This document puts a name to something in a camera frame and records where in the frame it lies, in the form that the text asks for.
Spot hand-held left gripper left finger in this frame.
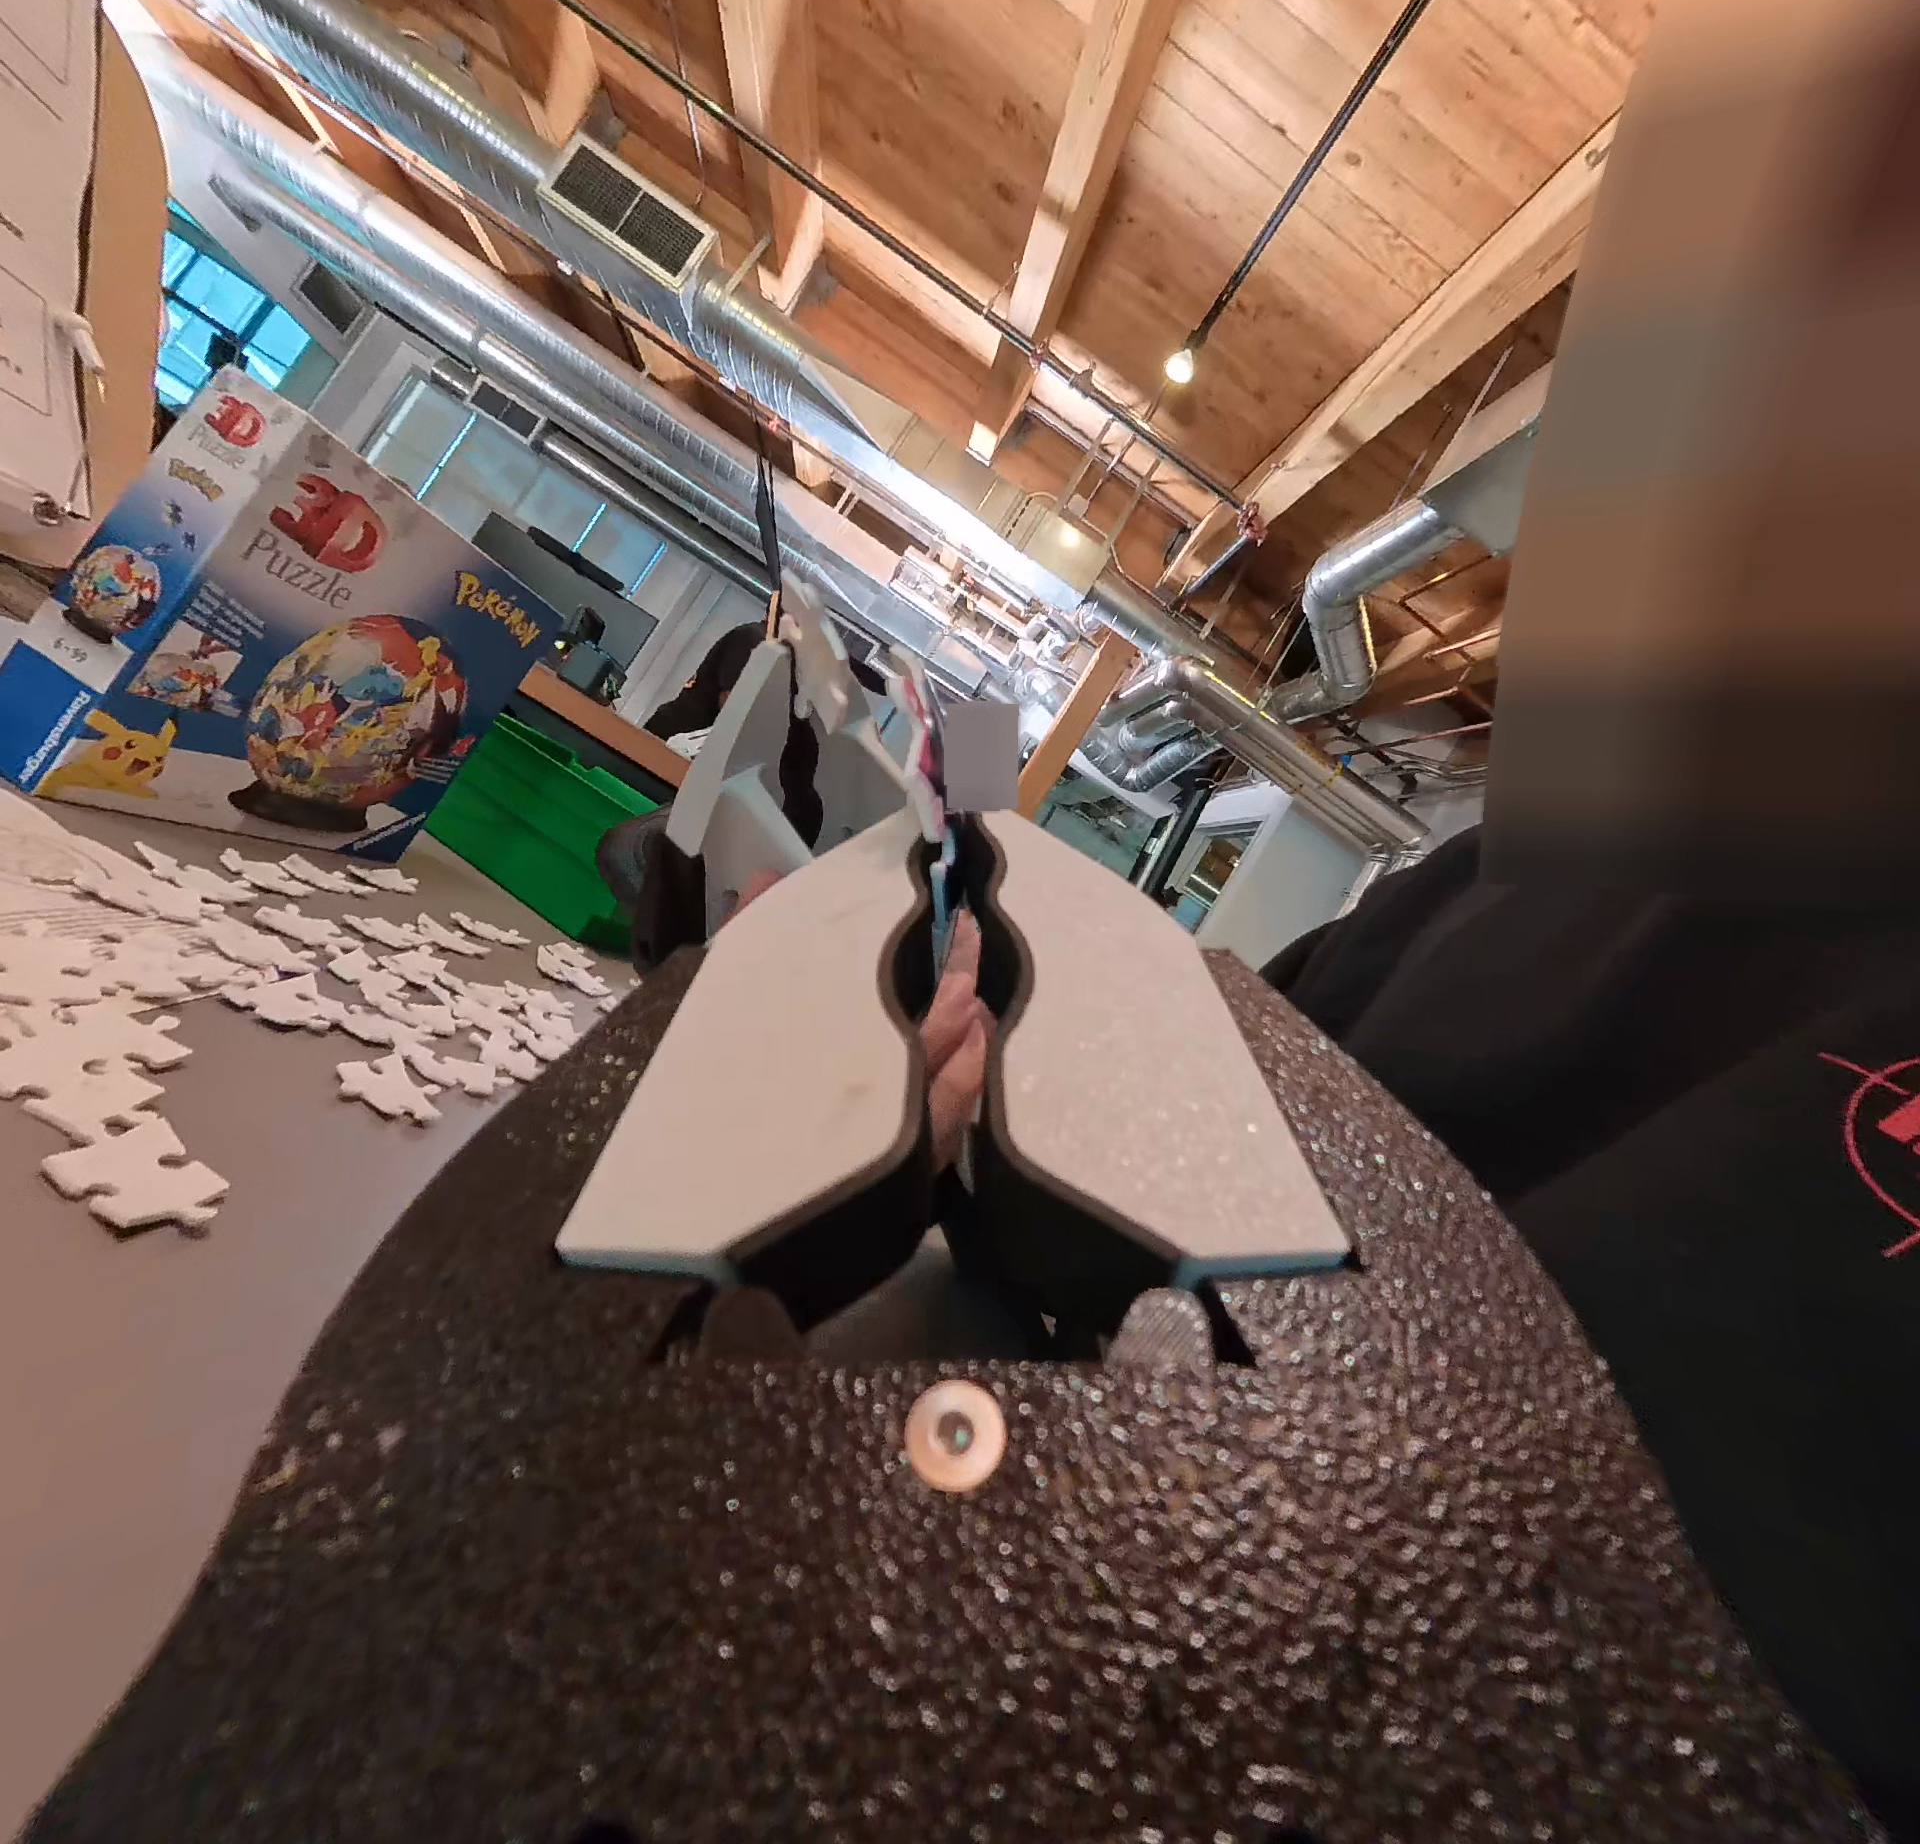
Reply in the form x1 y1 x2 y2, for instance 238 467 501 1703
554 806 954 1332

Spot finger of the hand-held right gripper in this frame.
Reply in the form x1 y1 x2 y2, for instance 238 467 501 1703
666 640 798 857

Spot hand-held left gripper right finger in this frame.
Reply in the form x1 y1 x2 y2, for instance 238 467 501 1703
967 810 1359 1343

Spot curved jigsaw puzzle piece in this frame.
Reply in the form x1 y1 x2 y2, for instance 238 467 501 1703
888 652 980 978
771 579 859 729

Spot blue puzzle ball box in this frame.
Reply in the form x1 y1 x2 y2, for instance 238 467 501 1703
0 363 570 864

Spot pile of white puzzle pieces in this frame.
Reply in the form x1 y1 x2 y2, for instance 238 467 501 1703
0 839 618 1239

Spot person's right hand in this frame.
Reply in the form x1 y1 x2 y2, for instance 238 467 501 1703
919 920 995 1179

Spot stacked green plastic bins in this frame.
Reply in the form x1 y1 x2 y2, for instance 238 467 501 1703
425 713 699 954

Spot wooden counter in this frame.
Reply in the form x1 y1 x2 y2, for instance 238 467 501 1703
514 665 708 788

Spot black monitor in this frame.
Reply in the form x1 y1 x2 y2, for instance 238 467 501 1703
471 512 661 632

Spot white ceiling vent grille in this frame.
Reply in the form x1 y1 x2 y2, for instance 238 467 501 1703
536 131 719 288

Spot cardboard box with white label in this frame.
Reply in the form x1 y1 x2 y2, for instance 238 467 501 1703
0 0 169 528

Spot long silver pipe duct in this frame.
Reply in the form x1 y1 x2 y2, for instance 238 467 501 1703
1072 656 1428 864

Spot silver elbow duct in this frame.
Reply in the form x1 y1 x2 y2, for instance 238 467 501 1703
1302 500 1470 729

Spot large silver air duct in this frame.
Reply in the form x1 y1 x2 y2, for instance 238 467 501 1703
141 0 1113 632

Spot rectangular metal duct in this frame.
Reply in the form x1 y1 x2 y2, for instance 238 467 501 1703
1416 412 1546 558

